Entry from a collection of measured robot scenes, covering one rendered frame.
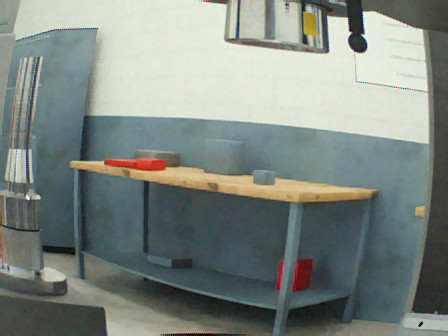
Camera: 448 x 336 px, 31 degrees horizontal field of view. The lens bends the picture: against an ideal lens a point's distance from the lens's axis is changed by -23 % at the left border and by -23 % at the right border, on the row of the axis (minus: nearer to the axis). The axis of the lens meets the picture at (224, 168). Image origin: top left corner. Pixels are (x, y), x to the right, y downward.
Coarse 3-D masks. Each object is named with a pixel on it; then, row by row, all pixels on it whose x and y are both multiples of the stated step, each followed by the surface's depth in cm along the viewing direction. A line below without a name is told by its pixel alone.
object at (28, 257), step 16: (0, 208) 67; (16, 208) 66; (0, 224) 67; (16, 224) 66; (32, 224) 67; (0, 240) 68; (16, 240) 66; (32, 240) 67; (16, 256) 67; (32, 256) 67; (32, 272) 67
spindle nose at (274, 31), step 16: (240, 0) 40; (256, 0) 40; (272, 0) 39; (288, 0) 39; (304, 0) 40; (240, 16) 40; (256, 16) 40; (272, 16) 39; (288, 16) 39; (320, 16) 40; (224, 32) 41; (240, 32) 40; (256, 32) 40; (272, 32) 39; (288, 32) 39; (320, 32) 40; (272, 48) 43; (288, 48) 43; (304, 48) 43; (320, 48) 40
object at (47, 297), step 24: (0, 264) 68; (0, 288) 64; (24, 288) 65; (48, 288) 66; (72, 288) 72; (0, 312) 61; (24, 312) 63; (48, 312) 64; (72, 312) 65; (96, 312) 66
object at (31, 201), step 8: (0, 192) 67; (8, 192) 68; (0, 200) 67; (8, 200) 66; (16, 200) 66; (24, 200) 67; (32, 200) 67; (40, 200) 69; (24, 208) 67; (32, 208) 67
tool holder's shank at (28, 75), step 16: (32, 64) 67; (32, 80) 67; (16, 96) 67; (32, 96) 67; (16, 112) 67; (32, 112) 68; (16, 128) 67; (16, 144) 67; (16, 160) 67; (16, 176) 67; (32, 176) 68; (16, 192) 67
